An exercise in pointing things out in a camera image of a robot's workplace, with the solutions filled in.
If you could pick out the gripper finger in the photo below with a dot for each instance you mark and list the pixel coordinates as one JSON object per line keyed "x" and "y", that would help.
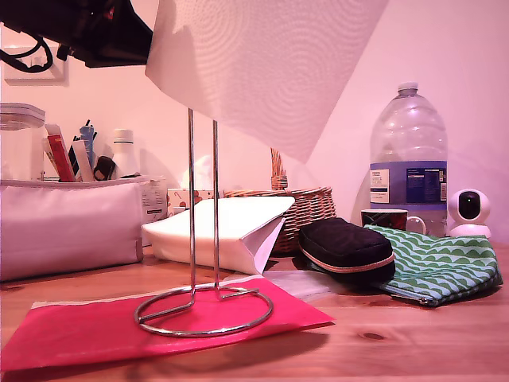
{"x": 119, "y": 59}
{"x": 127, "y": 32}

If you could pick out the white paper towel roll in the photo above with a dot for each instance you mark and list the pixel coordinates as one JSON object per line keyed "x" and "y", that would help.
{"x": 258, "y": 59}

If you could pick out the white bottle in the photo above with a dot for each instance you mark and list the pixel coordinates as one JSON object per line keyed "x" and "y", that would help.
{"x": 124, "y": 153}

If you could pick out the white tube with black stripe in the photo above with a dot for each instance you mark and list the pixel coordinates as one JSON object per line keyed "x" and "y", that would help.
{"x": 83, "y": 161}

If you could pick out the small black object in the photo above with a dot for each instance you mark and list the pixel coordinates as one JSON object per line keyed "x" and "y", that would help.
{"x": 104, "y": 167}

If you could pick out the red and white carton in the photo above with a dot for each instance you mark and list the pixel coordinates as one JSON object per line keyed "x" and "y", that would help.
{"x": 59, "y": 155}

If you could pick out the clear jar with lid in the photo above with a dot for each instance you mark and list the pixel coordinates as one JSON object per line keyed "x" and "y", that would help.
{"x": 20, "y": 113}

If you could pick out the white carton with label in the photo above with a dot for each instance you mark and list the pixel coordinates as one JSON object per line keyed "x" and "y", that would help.
{"x": 153, "y": 199}

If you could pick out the gingerbread print tissue box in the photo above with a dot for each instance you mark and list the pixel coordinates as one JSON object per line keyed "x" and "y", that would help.
{"x": 177, "y": 201}

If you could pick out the pale padded zip bag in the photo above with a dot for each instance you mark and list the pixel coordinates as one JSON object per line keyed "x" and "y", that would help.
{"x": 67, "y": 231}

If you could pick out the white folded paper bag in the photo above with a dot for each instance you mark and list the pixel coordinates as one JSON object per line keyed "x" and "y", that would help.
{"x": 230, "y": 223}

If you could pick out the red flat envelope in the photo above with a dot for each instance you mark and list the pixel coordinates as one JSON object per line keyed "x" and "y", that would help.
{"x": 79, "y": 330}

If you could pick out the black quilted zip pouch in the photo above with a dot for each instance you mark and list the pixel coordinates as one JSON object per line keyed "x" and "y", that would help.
{"x": 342, "y": 238}

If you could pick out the clear plastic sleeve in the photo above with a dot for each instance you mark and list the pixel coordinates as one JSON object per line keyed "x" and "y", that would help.
{"x": 302, "y": 284}

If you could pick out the large clear water bottle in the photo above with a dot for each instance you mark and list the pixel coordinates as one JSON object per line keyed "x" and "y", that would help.
{"x": 409, "y": 139}

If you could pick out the patterned mug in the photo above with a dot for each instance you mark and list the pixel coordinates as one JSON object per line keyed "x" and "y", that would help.
{"x": 383, "y": 219}

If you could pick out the green wave-pattern pouch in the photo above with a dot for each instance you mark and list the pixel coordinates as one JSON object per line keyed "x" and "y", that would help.
{"x": 445, "y": 262}

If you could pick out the white double light switch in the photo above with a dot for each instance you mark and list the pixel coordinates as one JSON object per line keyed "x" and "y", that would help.
{"x": 16, "y": 77}

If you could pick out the small white round camera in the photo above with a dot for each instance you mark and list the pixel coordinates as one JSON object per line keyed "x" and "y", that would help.
{"x": 469, "y": 231}

